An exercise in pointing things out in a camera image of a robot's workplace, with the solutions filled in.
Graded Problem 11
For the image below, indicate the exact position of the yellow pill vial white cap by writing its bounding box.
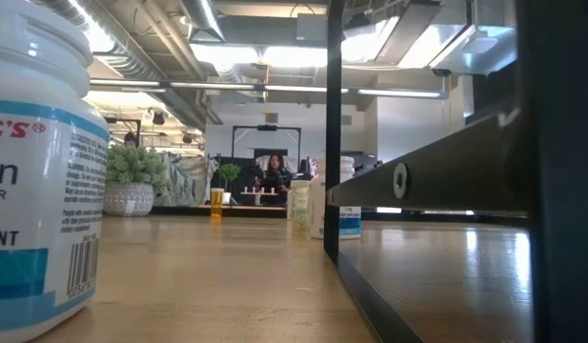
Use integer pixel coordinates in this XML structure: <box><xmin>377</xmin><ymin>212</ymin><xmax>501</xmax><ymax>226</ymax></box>
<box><xmin>288</xmin><ymin>179</ymin><xmax>313</xmax><ymax>235</ymax></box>

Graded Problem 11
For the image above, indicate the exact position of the white supplement bottle blue label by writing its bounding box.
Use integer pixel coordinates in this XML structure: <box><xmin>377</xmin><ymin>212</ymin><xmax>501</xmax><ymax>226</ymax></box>
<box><xmin>308</xmin><ymin>155</ymin><xmax>363</xmax><ymax>241</ymax></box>
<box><xmin>0</xmin><ymin>0</ymin><xmax>111</xmax><ymax>343</ymax></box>

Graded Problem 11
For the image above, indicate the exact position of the small green plant white pot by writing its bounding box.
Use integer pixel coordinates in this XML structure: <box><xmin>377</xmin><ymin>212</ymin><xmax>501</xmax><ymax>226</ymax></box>
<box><xmin>216</xmin><ymin>162</ymin><xmax>243</xmax><ymax>206</ymax></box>

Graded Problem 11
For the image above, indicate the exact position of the orange pill vial white cap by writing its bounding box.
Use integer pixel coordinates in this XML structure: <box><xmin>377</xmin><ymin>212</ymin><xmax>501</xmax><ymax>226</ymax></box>
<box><xmin>210</xmin><ymin>187</ymin><xmax>225</xmax><ymax>223</ymax></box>

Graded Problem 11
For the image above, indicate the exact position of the patterned blue-green cloth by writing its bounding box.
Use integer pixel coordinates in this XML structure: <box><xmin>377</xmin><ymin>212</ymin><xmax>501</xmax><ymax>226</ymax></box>
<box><xmin>154</xmin><ymin>152</ymin><xmax>220</xmax><ymax>208</ymax></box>

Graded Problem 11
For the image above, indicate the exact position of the ceiling light strip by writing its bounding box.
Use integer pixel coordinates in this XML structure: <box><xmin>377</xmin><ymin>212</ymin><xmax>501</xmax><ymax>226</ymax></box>
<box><xmin>89</xmin><ymin>78</ymin><xmax>448</xmax><ymax>100</ymax></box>

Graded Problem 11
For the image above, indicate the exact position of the green succulent in patterned pot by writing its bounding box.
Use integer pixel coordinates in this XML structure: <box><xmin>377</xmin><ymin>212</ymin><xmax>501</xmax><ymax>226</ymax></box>
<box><xmin>102</xmin><ymin>144</ymin><xmax>170</xmax><ymax>218</ymax></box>

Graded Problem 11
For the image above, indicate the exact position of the black robot rig frame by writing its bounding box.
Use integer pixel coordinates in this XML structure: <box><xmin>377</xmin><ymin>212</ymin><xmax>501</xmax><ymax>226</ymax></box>
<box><xmin>231</xmin><ymin>124</ymin><xmax>303</xmax><ymax>166</ymax></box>

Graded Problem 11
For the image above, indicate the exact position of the black aluminium table frame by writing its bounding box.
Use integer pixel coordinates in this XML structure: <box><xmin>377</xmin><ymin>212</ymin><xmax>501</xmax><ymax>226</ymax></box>
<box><xmin>150</xmin><ymin>204</ymin><xmax>531</xmax><ymax>228</ymax></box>

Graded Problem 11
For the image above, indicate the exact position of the silver ribbed ceiling duct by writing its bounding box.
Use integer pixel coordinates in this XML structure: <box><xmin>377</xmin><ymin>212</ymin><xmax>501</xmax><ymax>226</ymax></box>
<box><xmin>30</xmin><ymin>0</ymin><xmax>209</xmax><ymax>130</ymax></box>

